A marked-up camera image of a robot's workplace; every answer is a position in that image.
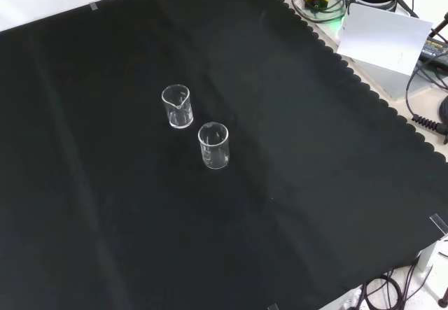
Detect clear glass beaker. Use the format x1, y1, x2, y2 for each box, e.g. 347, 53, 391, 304
197, 121, 230, 170
161, 83, 195, 129

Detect black bench cloth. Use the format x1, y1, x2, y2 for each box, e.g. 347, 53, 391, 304
0, 0, 448, 310

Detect pale board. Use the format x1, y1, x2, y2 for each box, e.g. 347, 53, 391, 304
336, 2, 434, 76

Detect white power strip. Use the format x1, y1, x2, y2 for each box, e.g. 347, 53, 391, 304
325, 287, 365, 310

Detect black power adapter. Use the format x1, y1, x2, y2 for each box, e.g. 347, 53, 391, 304
419, 35, 448, 63

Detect black tripod pole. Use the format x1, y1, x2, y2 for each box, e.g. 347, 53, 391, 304
429, 11, 448, 40

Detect black coiled cable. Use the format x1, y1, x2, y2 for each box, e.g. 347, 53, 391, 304
405, 61, 448, 136

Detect black floor cables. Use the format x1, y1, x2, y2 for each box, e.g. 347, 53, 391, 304
359, 264, 421, 310

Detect white metal bracket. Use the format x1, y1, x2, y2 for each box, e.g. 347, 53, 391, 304
418, 234, 448, 302

